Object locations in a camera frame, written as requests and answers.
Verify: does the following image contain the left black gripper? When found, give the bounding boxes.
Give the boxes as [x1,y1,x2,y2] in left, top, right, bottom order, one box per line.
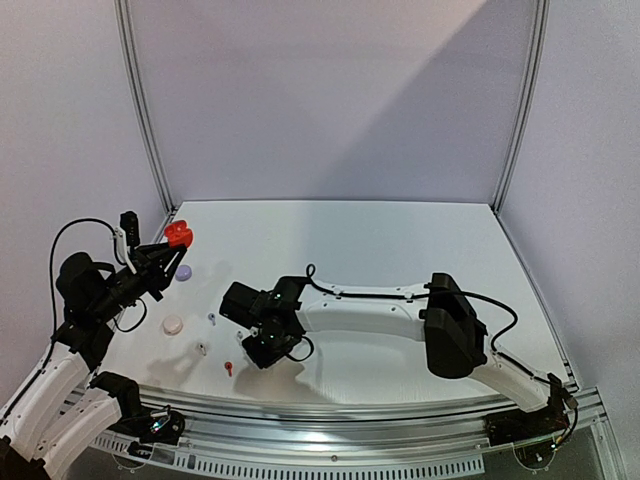
[89,239,185,321]

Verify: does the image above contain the red earbud charging case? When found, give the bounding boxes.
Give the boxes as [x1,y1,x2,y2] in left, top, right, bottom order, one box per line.
[164,220,194,248]

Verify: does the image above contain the pink-white earbud charging case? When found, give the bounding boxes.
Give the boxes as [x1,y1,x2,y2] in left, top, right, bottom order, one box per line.
[162,315,184,336]

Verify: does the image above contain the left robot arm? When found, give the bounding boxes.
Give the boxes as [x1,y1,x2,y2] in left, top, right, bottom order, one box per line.
[1,241,188,479]

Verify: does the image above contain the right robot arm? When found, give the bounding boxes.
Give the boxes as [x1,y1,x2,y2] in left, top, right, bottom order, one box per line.
[219,265,576,436]

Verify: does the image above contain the purple earbud charging case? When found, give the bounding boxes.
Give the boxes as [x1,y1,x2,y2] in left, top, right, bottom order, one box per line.
[175,265,193,282]

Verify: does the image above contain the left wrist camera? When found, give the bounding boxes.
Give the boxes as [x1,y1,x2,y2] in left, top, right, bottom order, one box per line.
[114,210,140,274]

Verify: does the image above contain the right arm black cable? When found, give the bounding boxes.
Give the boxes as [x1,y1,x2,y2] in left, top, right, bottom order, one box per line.
[287,263,581,441]

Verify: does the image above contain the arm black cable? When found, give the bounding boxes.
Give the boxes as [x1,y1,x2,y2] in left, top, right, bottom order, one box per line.
[287,263,581,441]
[48,217,149,334]

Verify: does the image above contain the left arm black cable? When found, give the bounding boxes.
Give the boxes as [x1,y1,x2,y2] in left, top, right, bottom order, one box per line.
[48,217,149,334]

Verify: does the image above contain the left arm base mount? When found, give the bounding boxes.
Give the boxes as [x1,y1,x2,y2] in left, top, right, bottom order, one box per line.
[107,405,186,446]

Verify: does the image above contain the aluminium front rail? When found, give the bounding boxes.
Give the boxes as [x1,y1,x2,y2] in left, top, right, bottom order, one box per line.
[67,388,626,479]

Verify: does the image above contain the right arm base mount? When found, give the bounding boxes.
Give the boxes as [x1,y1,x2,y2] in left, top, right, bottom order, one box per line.
[483,398,578,446]

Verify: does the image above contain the left aluminium corner post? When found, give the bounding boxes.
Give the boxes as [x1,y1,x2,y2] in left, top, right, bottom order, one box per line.
[114,0,178,215]

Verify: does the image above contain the aluminium corner post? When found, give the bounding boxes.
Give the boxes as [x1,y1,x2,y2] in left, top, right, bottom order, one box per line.
[491,0,550,217]
[114,0,178,215]

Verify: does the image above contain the right aluminium corner post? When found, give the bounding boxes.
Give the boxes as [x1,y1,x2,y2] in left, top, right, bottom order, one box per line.
[491,0,550,217]

